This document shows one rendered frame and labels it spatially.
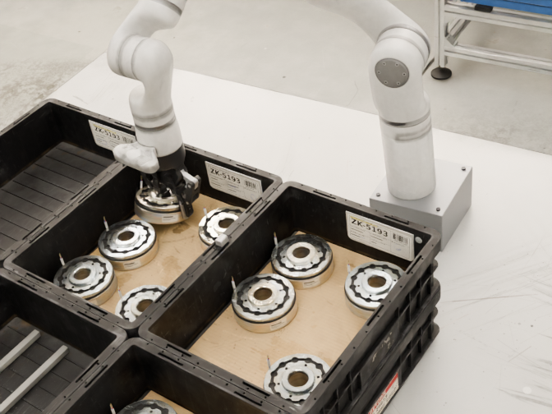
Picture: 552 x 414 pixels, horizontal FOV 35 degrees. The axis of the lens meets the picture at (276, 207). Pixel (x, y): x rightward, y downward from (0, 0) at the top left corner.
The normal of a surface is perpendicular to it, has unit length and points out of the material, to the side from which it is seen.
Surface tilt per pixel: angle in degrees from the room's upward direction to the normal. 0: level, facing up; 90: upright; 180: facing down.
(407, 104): 93
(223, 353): 0
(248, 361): 0
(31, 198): 0
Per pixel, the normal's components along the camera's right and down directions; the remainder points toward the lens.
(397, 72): -0.26, 0.69
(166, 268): -0.12, -0.75
